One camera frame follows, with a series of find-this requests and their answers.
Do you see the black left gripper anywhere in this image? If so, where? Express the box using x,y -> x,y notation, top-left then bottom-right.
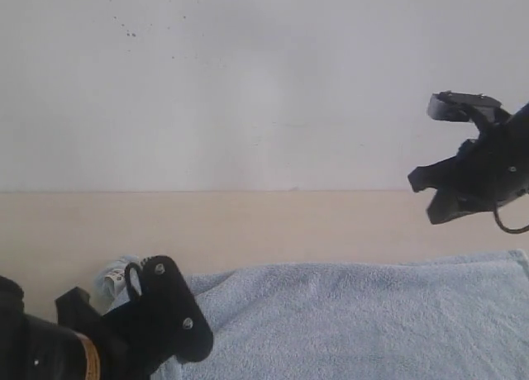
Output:
55,255 -> 214,376

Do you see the light blue terry towel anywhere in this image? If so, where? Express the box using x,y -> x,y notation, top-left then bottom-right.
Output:
93,249 -> 529,380

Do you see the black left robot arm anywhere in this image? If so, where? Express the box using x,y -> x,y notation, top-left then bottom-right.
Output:
1,255 -> 214,379

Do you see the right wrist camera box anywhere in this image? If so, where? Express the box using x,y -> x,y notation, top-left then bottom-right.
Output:
427,91 -> 512,132

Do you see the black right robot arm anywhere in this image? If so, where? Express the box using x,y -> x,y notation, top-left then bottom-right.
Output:
407,106 -> 528,234

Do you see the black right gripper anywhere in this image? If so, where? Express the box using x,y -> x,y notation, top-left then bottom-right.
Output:
407,126 -> 528,225

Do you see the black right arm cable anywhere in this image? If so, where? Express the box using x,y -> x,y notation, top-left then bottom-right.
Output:
493,197 -> 529,234

